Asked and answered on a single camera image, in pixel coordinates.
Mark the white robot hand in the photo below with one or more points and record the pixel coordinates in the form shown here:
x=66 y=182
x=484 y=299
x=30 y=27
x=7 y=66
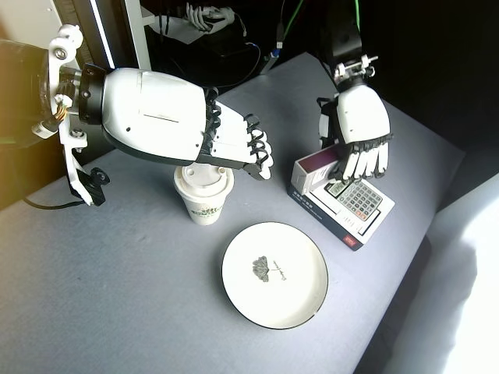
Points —
x=362 y=113
x=156 y=113

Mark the maroon and white box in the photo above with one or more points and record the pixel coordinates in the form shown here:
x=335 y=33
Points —
x=308 y=177

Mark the white paper cup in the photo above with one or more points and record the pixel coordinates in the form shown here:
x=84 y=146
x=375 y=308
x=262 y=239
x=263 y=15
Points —
x=204 y=210

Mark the white calculator box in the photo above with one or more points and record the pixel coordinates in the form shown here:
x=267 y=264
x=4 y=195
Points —
x=362 y=210

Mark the white plate with dark rim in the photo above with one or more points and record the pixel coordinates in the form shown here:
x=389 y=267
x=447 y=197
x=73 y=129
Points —
x=273 y=296

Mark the white board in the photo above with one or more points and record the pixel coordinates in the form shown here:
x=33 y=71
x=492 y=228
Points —
x=175 y=33

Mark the white cabinet with black strip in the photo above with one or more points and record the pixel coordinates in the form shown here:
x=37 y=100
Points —
x=27 y=15

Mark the grey table cloth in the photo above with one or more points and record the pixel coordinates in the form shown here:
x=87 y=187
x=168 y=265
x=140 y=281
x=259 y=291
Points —
x=117 y=292

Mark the white metal post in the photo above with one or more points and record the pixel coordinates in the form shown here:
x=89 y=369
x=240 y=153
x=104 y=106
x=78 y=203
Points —
x=136 y=31

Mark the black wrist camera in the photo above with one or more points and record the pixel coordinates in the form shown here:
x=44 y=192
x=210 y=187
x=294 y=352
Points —
x=97 y=187

